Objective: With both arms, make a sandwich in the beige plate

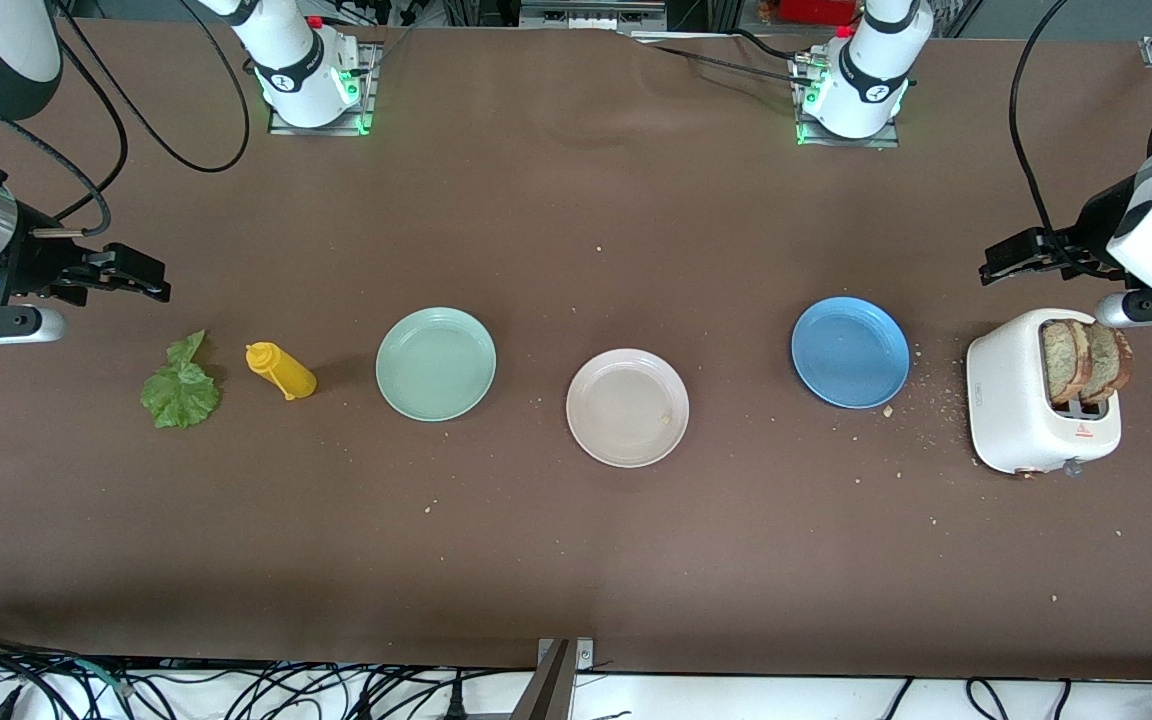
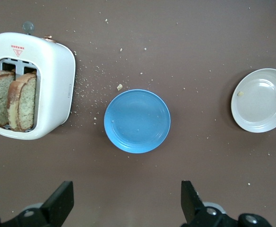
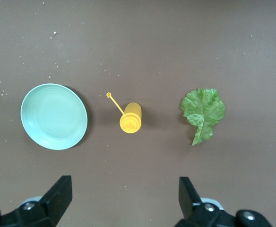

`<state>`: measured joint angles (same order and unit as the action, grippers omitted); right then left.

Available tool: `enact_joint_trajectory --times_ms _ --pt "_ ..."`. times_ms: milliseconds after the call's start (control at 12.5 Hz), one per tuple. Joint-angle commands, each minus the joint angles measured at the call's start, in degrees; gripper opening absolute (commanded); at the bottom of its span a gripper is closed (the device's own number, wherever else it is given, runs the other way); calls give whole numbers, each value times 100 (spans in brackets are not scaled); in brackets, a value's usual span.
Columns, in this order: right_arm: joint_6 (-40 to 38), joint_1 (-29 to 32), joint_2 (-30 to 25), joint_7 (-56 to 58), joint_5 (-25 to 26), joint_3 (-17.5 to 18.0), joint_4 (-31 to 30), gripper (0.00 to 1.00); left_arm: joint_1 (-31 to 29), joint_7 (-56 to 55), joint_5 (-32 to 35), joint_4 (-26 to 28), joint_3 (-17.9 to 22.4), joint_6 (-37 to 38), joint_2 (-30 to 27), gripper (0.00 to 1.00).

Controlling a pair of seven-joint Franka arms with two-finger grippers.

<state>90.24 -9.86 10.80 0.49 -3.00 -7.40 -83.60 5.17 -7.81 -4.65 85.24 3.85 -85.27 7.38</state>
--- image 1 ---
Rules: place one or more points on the brown bread slice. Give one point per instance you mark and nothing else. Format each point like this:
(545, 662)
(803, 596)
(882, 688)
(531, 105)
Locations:
(1114, 360)
(1061, 360)

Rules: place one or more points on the red box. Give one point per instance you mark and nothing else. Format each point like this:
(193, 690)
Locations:
(816, 10)

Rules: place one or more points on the grey metal rail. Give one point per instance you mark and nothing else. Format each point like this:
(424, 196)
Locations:
(591, 15)

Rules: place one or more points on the metal table edge bracket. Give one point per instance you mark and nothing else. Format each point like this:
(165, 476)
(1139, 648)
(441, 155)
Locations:
(584, 655)

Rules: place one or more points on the blue plate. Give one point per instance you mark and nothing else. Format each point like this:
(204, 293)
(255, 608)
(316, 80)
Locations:
(851, 352)

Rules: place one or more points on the yellow mustard squeeze bottle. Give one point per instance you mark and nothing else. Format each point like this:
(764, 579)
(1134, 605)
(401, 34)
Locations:
(286, 372)

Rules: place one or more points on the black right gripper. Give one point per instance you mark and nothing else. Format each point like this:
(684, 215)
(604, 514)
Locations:
(36, 254)

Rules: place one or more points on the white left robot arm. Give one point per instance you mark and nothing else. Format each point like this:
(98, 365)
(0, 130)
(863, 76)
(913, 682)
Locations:
(871, 90)

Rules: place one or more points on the grey metal strut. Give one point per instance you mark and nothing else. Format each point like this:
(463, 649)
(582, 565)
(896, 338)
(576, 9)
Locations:
(546, 695)

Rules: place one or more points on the white two-slot toaster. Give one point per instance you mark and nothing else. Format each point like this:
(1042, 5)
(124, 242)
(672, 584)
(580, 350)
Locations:
(1006, 400)

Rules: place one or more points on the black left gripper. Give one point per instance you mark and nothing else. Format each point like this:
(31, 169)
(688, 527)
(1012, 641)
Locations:
(1094, 227)

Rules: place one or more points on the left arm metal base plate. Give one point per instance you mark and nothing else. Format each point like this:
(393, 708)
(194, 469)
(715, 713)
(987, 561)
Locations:
(886, 142)

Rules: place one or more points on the mint green plate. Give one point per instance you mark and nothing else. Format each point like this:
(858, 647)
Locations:
(436, 365)

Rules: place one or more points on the beige plate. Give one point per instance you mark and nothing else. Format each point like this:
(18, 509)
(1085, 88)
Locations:
(626, 410)

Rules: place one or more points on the green lettuce leaf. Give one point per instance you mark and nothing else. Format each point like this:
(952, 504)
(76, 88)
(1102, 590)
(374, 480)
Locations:
(181, 395)

